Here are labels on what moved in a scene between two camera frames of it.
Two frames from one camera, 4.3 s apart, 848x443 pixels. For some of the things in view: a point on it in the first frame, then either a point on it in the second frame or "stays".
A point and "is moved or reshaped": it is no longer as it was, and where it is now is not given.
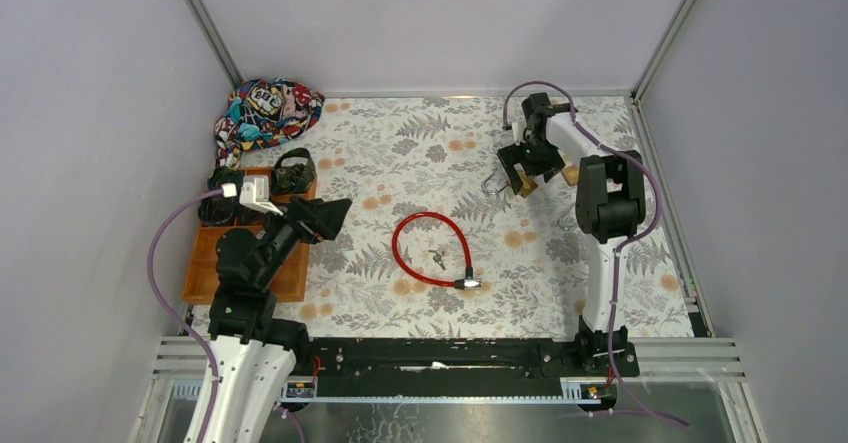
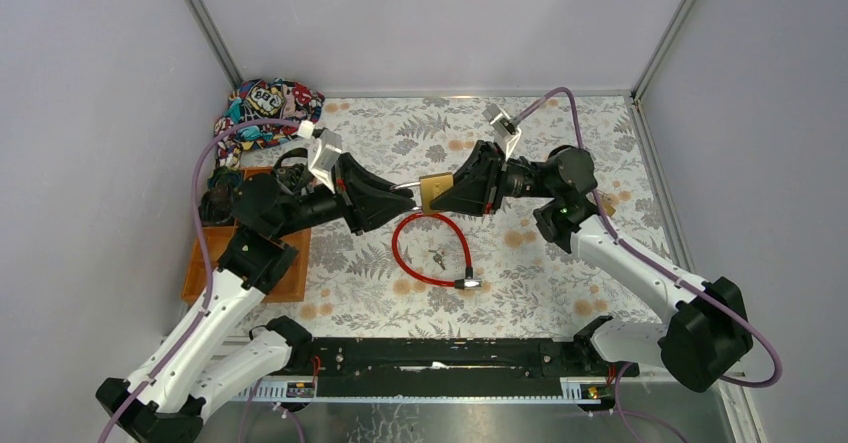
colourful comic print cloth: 261,113 stays
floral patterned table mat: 424,252 stays
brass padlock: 528,184 is moved or reshaped
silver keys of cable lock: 437,257 stays
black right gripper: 511,155 to 477,181
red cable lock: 464,284 stays
